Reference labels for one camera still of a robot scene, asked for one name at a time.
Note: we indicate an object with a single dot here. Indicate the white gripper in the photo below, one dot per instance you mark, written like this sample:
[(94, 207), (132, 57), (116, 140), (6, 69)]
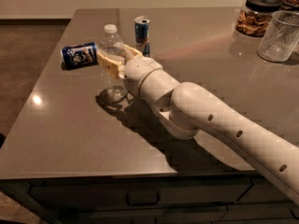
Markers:
[(139, 74)]

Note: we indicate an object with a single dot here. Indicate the clear plastic water bottle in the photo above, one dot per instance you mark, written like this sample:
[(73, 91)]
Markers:
[(111, 44)]

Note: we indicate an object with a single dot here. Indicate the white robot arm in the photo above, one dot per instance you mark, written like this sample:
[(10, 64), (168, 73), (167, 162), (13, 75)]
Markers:
[(186, 108)]

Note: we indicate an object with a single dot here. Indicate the slim blue silver can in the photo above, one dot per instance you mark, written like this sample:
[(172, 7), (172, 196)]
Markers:
[(142, 34)]

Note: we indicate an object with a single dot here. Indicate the blue soda can lying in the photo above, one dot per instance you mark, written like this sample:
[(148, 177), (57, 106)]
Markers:
[(79, 56)]

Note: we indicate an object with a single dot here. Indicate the glass jar with black lid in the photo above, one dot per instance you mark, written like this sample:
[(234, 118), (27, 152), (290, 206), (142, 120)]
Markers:
[(255, 15)]

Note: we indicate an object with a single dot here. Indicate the clear plastic cup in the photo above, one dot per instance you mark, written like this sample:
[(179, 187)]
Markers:
[(281, 37)]

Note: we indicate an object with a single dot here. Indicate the dark drawer handle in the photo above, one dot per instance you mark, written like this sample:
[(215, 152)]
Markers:
[(142, 198)]

